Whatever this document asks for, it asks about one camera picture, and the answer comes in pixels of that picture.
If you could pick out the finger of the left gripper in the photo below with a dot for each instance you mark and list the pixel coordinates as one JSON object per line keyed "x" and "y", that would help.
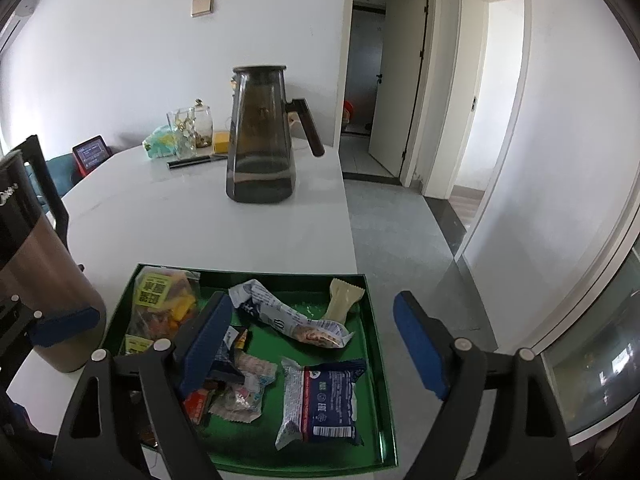
{"x": 50, "y": 330}

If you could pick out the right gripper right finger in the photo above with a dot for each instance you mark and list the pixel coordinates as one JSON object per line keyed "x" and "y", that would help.
{"x": 526, "y": 437}

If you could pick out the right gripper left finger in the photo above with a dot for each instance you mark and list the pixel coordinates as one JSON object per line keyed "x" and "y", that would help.
{"x": 99, "y": 439}

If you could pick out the orange candy wrapper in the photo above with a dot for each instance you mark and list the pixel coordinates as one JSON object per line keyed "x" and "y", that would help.
{"x": 196, "y": 404}

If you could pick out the pink clear candy packet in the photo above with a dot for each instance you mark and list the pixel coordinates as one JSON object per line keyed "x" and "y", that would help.
{"x": 243, "y": 402}

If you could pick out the white blue long snack packet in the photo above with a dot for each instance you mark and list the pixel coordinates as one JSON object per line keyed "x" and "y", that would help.
{"x": 252, "y": 300}

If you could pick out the dark blue snack packet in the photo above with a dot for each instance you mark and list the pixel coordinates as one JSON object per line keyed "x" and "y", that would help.
{"x": 320, "y": 402}

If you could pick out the black snack packet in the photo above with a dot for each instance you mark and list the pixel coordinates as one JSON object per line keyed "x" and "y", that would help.
{"x": 224, "y": 368}

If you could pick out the rose gold electric kettle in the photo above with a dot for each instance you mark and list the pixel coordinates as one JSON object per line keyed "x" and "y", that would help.
{"x": 36, "y": 264}

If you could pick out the yellow green snack bag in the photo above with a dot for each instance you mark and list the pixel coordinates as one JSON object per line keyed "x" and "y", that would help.
{"x": 164, "y": 299}

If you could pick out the teal sofa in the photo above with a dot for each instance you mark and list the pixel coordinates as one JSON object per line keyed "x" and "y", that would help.
{"x": 64, "y": 173}

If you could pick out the green snack tray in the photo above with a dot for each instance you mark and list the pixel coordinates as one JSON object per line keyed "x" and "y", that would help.
{"x": 249, "y": 449}

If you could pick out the red smart display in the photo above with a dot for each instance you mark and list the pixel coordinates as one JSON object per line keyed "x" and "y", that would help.
{"x": 90, "y": 154}

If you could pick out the cream wafer packet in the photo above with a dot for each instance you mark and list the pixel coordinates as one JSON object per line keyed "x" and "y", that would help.
{"x": 343, "y": 297}

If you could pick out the green tissue pack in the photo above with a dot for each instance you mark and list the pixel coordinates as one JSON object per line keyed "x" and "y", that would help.
{"x": 164, "y": 142}

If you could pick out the black pen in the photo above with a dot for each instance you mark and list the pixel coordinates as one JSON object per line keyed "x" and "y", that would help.
{"x": 193, "y": 161}

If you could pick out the clear glass jar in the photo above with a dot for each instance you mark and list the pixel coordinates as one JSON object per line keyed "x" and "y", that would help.
{"x": 181, "y": 122}

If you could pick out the yellow box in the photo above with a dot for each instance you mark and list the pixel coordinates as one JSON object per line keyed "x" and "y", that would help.
{"x": 221, "y": 142}

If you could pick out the smoked glass pitcher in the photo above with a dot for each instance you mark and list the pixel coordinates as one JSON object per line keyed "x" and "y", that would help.
{"x": 260, "y": 163}

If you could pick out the white door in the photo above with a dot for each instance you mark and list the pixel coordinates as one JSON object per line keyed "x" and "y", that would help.
{"x": 399, "y": 81}

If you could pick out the beige wall switch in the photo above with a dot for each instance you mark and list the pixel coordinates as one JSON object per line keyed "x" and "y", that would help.
{"x": 201, "y": 8}

